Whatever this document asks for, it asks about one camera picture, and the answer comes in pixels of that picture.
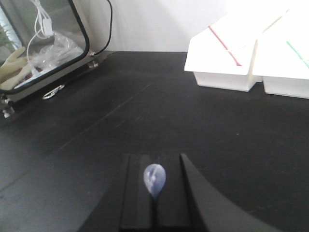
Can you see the cream rubber glove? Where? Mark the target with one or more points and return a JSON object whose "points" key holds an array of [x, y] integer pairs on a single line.
{"points": [[14, 70]]}

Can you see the crumpled clear plastic bag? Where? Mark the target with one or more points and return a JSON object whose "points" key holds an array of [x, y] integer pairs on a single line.
{"points": [[60, 52]]}

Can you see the white plastic tray middle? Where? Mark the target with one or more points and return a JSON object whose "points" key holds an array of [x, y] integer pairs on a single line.
{"points": [[282, 58]]}

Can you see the clear plastic pipette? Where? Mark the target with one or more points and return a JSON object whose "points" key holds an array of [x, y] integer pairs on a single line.
{"points": [[154, 177]]}

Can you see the glass chamber box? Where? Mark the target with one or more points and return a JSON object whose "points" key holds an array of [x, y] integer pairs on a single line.
{"points": [[40, 42]]}

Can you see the white plastic tray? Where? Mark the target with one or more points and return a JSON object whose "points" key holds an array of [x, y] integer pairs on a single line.
{"points": [[222, 56], [282, 58]]}

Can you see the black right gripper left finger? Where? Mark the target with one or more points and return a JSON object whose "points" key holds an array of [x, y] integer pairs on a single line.
{"points": [[126, 206]]}

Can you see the metal ring latch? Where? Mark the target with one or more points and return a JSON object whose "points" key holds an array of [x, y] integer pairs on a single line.
{"points": [[53, 92]]}

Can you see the white plastic tray left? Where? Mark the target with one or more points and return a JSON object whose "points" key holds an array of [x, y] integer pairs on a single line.
{"points": [[222, 56]]}

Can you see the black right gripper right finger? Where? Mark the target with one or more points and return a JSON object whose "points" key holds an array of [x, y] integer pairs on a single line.
{"points": [[190, 203]]}

